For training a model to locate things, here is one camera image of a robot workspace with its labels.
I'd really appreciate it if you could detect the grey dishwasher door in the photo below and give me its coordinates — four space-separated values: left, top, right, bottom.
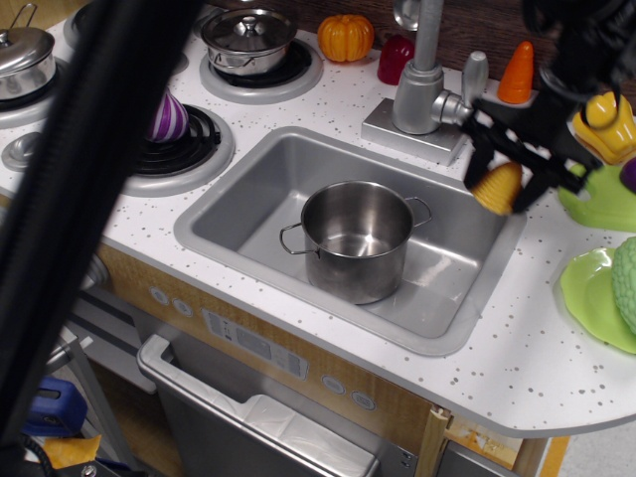
137 334 418 476

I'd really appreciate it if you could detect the back right stove burner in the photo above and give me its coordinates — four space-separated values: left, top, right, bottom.
199 40 323 105

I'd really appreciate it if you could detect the grey plastic sink basin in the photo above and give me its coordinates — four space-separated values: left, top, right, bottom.
175 127 526 357

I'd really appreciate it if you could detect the grey oven door handle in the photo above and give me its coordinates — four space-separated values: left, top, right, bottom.
45 326 93 375

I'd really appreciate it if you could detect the front right stove burner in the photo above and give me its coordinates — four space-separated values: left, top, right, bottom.
123 105 235 198

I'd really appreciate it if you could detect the purple toy eggplant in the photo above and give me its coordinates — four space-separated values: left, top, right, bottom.
619 158 636 193

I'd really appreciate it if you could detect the green toy cutting board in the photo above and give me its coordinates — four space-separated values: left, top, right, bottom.
557 165 635 233

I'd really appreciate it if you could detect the grey stove knob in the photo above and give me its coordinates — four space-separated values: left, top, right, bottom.
1 132 41 172
171 52 189 76

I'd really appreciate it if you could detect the green bumpy toy vegetable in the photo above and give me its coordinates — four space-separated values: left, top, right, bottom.
611 237 635 333

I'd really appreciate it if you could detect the stove burner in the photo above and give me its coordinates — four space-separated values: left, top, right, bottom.
123 105 235 198
1 57 69 129
199 40 323 105
63 4 91 49

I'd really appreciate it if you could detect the silver toy faucet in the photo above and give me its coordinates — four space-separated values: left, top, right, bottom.
361 0 489 166

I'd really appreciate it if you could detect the steel pot in sink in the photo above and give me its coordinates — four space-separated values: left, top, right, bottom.
279 181 432 305

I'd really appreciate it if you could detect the yellow toy corn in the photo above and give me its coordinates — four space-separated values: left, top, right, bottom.
471 162 523 216

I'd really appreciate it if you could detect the light green toy plate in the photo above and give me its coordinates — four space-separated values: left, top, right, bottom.
559 247 635 355

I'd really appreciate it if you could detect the blue clamp tool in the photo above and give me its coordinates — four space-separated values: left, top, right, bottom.
22 377 87 437

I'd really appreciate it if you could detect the grey stove knob front left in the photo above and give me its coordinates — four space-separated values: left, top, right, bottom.
1 132 41 172

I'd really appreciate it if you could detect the front left stove burner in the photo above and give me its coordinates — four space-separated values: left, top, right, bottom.
1 57 69 129

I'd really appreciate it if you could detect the orange toy pumpkin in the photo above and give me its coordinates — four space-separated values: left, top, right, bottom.
317 14 375 63

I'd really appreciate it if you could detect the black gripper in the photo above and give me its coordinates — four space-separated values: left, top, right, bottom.
461 69 601 214

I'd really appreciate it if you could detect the yellow tape piece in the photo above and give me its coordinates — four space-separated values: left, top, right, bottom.
43 434 102 470

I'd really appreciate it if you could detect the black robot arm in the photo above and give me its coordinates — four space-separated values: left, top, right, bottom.
1 1 635 451

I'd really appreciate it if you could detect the lidded steel pot on burner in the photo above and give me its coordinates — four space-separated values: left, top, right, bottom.
201 8 297 77

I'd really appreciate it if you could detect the dark red toy pepper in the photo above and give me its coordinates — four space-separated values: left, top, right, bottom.
377 35 414 85

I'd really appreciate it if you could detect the grey stove knob back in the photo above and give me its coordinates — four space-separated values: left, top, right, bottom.
171 52 189 76

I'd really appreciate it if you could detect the purple striped toy onion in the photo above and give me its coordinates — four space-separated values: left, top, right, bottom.
145 88 189 144

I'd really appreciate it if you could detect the orange toy carrot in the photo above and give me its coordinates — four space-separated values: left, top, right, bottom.
497 41 534 104

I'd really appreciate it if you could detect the back left stove burner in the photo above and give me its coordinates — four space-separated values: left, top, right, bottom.
63 4 91 49

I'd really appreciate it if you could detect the steel pot at left edge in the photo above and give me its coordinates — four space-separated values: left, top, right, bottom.
1 3 57 101

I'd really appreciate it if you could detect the yellow toy bell pepper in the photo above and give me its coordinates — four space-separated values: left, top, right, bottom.
572 91 635 165

